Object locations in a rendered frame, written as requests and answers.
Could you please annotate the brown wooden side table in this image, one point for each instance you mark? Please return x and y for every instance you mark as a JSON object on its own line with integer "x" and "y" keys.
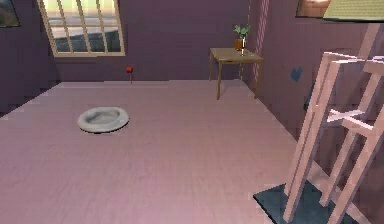
{"x": 233, "y": 56}

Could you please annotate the small red ball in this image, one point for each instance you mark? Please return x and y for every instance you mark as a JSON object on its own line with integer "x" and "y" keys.
{"x": 129, "y": 69}

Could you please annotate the clear glass bottle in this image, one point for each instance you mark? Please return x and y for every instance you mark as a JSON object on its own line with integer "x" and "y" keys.
{"x": 243, "y": 46}

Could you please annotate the grey round pet bed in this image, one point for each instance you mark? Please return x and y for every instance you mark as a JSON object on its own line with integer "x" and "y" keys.
{"x": 102, "y": 119}

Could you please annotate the green plant in orange pot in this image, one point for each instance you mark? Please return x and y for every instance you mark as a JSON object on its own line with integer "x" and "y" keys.
{"x": 240, "y": 33}

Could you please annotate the pale wooden easel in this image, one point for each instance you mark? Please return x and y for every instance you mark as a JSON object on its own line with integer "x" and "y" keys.
{"x": 320, "y": 116}

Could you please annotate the white framed window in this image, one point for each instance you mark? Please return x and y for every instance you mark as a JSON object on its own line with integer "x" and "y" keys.
{"x": 83, "y": 26}

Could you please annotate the dark teal floor mat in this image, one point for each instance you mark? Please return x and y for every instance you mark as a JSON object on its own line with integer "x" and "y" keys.
{"x": 306, "y": 206}

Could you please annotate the framed picture with orange tones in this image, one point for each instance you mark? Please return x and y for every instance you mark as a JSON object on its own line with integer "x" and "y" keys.
{"x": 311, "y": 8}

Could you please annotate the dark framed picture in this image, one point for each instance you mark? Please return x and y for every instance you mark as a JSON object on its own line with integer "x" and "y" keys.
{"x": 7, "y": 13}

